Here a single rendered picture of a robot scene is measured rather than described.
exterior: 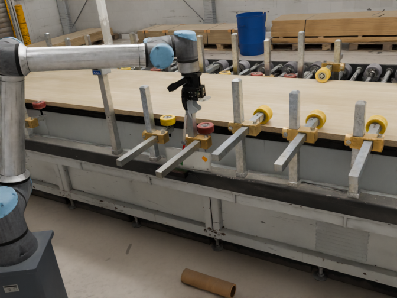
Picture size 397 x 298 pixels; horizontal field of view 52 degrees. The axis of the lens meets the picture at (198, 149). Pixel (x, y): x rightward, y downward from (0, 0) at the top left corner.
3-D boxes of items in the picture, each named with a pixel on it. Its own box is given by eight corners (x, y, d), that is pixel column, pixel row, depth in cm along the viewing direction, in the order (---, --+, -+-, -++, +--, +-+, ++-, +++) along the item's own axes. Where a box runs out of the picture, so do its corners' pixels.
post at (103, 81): (118, 155, 224) (102, 75, 205) (111, 153, 226) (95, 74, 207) (123, 151, 227) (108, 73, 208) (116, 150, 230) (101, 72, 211)
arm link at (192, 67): (173, 62, 168) (185, 57, 176) (174, 74, 170) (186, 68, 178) (191, 64, 164) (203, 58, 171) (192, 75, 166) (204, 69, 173)
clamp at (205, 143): (207, 149, 191) (206, 139, 189) (183, 145, 197) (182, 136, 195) (212, 145, 195) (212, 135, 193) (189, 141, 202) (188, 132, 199)
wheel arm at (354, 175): (358, 185, 129) (359, 175, 128) (346, 183, 131) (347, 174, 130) (380, 128, 168) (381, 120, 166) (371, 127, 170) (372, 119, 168)
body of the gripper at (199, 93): (197, 102, 171) (195, 74, 166) (180, 100, 175) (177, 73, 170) (206, 97, 177) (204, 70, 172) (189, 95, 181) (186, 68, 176)
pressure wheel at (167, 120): (179, 137, 214) (176, 116, 209) (164, 140, 212) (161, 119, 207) (175, 132, 221) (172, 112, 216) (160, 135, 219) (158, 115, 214)
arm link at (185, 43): (170, 30, 168) (194, 27, 169) (173, 60, 173) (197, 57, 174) (173, 33, 159) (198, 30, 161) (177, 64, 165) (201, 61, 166)
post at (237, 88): (244, 180, 188) (238, 80, 168) (237, 178, 190) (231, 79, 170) (247, 177, 191) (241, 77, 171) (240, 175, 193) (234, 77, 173)
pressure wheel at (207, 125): (210, 149, 196) (208, 128, 191) (196, 147, 200) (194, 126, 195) (218, 143, 202) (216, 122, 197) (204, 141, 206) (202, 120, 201)
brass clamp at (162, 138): (163, 145, 203) (162, 135, 201) (142, 141, 209) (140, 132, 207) (170, 139, 207) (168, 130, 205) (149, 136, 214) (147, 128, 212)
